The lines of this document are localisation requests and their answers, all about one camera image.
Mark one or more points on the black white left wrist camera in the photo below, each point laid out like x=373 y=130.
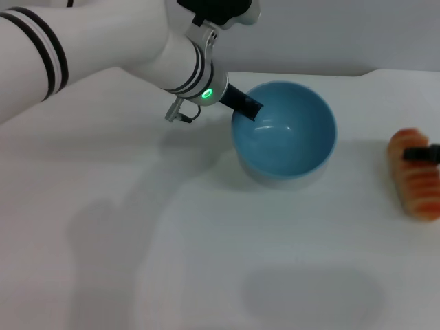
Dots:
x=220 y=8

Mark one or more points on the blue bowl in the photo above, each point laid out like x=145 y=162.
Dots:
x=285 y=154

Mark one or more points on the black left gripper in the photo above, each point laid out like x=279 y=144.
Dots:
x=234 y=98

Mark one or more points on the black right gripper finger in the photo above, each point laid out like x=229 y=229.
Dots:
x=421 y=154

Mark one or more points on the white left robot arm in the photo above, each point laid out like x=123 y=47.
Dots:
x=120 y=41

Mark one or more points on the silver camera mount bracket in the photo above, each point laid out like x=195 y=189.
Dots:
x=203 y=36

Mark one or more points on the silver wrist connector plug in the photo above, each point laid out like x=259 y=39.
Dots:
x=173 y=109

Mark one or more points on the orange ridged bread roll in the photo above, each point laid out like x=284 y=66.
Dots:
x=416 y=185

